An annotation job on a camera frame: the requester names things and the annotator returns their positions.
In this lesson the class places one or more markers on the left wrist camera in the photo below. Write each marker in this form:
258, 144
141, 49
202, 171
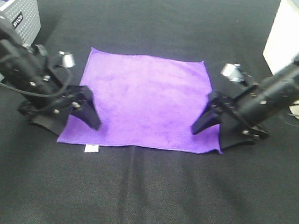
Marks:
66, 60

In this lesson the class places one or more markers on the purple microfiber towel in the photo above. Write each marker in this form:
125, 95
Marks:
144, 101

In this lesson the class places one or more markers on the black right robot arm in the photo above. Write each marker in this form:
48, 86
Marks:
290, 72

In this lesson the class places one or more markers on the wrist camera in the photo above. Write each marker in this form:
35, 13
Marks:
66, 60
234, 73

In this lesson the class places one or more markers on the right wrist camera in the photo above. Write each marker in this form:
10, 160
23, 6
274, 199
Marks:
234, 73

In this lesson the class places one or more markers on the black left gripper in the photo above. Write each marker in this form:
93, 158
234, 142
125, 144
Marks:
46, 87

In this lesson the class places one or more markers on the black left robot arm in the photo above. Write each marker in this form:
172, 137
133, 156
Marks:
44, 82

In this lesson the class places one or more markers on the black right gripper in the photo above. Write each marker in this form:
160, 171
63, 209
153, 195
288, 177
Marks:
248, 109

